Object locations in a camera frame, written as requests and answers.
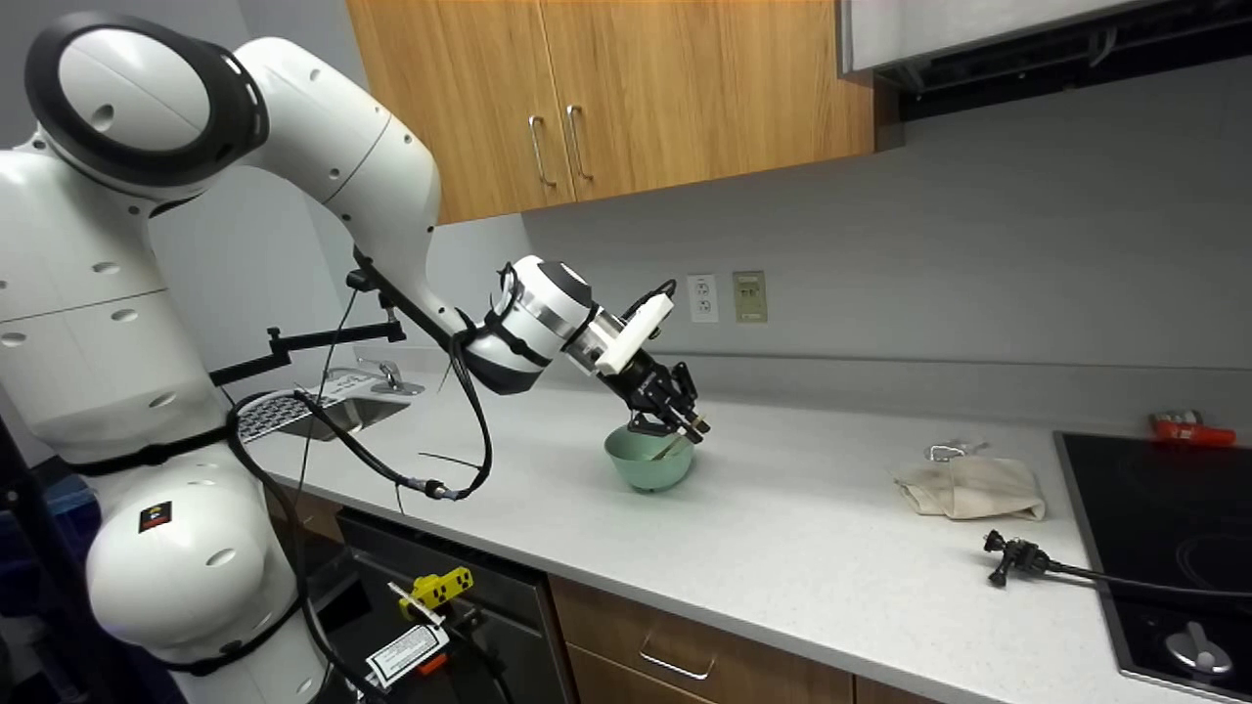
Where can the white and red device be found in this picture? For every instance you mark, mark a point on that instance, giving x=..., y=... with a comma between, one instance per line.
x=408, y=649

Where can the white power outlet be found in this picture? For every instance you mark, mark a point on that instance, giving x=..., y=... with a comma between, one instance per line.
x=701, y=297

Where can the yellow hand tool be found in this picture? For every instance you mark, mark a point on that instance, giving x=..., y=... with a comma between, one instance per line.
x=435, y=588

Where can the steel kitchen sink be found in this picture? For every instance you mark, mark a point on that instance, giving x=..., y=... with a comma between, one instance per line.
x=354, y=417

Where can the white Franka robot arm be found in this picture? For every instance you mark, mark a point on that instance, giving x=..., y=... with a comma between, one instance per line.
x=131, y=327

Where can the silver knob on cooktop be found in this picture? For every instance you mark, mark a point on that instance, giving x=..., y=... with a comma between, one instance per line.
x=1198, y=649

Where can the wooden wall cabinet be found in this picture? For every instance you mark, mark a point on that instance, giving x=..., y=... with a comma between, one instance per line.
x=627, y=90

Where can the wall power outlet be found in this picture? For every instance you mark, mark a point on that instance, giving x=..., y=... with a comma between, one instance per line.
x=749, y=293

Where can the steel range hood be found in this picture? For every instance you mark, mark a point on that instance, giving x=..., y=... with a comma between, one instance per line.
x=966, y=23

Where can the black dishwasher front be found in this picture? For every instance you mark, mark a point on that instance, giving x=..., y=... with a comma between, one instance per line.
x=513, y=612

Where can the beige crumpled cloth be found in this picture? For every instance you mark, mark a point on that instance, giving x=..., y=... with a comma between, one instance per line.
x=974, y=491

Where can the small red object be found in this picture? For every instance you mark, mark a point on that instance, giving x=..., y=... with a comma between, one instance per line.
x=1191, y=430

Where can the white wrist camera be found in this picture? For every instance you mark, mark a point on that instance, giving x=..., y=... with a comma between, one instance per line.
x=638, y=329

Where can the black glass cooktop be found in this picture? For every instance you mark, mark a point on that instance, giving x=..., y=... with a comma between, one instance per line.
x=1160, y=531

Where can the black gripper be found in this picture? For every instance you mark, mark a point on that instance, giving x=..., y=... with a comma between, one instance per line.
x=648, y=376

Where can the mint green bowl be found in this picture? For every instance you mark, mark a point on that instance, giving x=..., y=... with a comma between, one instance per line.
x=648, y=470

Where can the wooden drawer cabinet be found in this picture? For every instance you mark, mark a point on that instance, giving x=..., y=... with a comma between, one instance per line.
x=758, y=664

